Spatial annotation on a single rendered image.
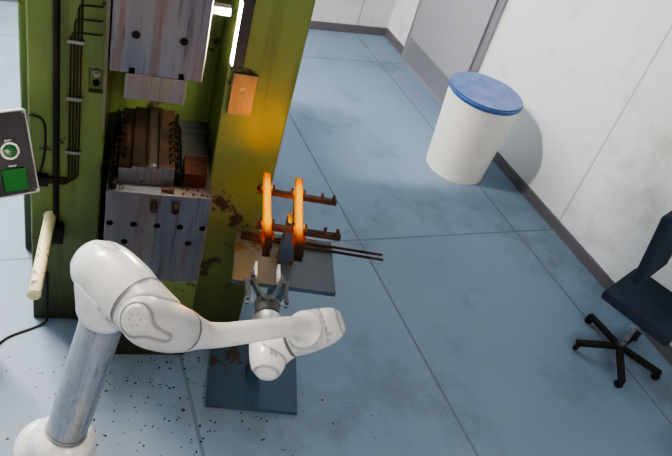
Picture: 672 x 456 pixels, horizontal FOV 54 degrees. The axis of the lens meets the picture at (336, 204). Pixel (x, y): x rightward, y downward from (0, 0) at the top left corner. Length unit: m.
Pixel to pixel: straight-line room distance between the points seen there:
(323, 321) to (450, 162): 3.11
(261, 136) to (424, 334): 1.53
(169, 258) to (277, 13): 1.05
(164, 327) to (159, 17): 1.14
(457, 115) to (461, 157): 0.31
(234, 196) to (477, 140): 2.33
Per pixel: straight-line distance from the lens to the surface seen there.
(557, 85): 4.93
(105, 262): 1.52
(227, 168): 2.72
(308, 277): 2.61
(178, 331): 1.45
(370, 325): 3.55
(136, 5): 2.24
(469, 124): 4.66
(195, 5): 2.23
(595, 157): 4.65
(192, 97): 2.93
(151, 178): 2.57
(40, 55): 2.51
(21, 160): 2.43
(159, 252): 2.73
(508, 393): 3.59
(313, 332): 1.84
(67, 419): 1.80
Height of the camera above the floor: 2.47
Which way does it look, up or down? 35 degrees down
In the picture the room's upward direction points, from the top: 18 degrees clockwise
